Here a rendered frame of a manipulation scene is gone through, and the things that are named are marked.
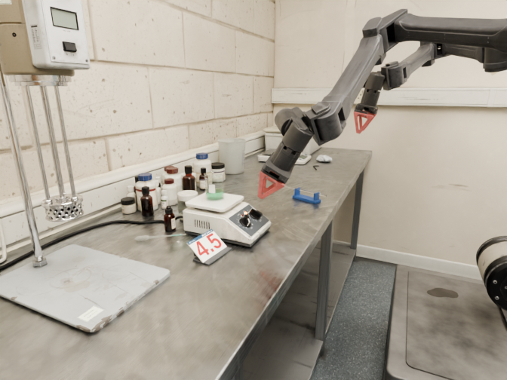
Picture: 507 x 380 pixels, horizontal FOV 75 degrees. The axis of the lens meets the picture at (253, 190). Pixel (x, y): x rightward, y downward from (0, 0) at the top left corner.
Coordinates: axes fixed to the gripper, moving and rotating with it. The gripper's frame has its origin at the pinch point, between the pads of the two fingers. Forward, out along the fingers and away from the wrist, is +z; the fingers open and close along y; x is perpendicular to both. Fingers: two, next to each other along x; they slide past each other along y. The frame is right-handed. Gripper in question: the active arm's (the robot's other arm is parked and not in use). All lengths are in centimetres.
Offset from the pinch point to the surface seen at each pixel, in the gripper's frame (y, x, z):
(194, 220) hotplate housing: 7.1, -11.4, 13.6
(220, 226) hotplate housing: 8.5, -4.7, 9.8
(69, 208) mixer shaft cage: 31.3, -29.3, 7.7
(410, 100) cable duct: -135, 46, -31
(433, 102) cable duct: -133, 57, -36
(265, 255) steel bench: 12.9, 7.9, 7.2
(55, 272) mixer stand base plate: 32.3, -28.0, 24.1
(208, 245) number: 14.9, -4.6, 11.6
